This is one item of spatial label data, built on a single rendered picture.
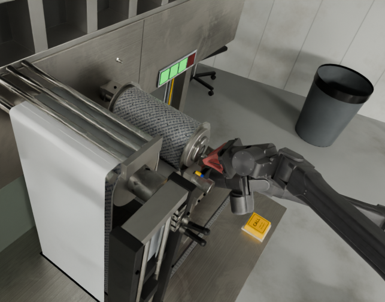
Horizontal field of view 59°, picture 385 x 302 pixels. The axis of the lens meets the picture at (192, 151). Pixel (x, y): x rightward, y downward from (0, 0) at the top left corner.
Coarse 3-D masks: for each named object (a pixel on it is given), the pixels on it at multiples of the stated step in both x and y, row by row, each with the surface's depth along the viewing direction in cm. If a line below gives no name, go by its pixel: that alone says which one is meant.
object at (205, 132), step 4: (128, 88) 96; (116, 100) 94; (112, 112) 96; (204, 128) 91; (200, 132) 88; (204, 132) 89; (208, 132) 93; (196, 136) 88; (200, 136) 88; (208, 136) 94; (192, 140) 87; (196, 140) 87; (192, 144) 87; (188, 148) 87; (192, 148) 87; (188, 152) 88; (184, 156) 89; (188, 156) 88; (184, 160) 89; (188, 160) 90; (184, 164) 91; (188, 164) 92
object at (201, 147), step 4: (204, 136) 92; (200, 140) 90; (204, 140) 90; (208, 140) 93; (196, 144) 89; (200, 144) 89; (204, 144) 91; (196, 148) 89; (200, 148) 90; (204, 148) 94; (192, 152) 89; (196, 152) 89; (200, 152) 92; (204, 152) 95; (192, 156) 90; (196, 156) 91; (192, 160) 91; (196, 160) 93
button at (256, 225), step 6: (252, 216) 121; (258, 216) 121; (252, 222) 119; (258, 222) 119; (264, 222) 120; (270, 222) 120; (246, 228) 118; (252, 228) 117; (258, 228) 117; (264, 228) 118; (258, 234) 117
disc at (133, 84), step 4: (124, 84) 95; (128, 84) 96; (132, 84) 98; (136, 84) 99; (120, 88) 94; (124, 88) 95; (140, 88) 102; (116, 92) 93; (120, 92) 94; (116, 96) 94; (112, 100) 93; (112, 104) 94; (108, 108) 94; (112, 108) 95
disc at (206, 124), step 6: (198, 126) 88; (204, 126) 90; (210, 126) 95; (192, 138) 87; (186, 144) 86; (186, 150) 88; (180, 156) 87; (180, 162) 88; (180, 168) 91; (186, 168) 96
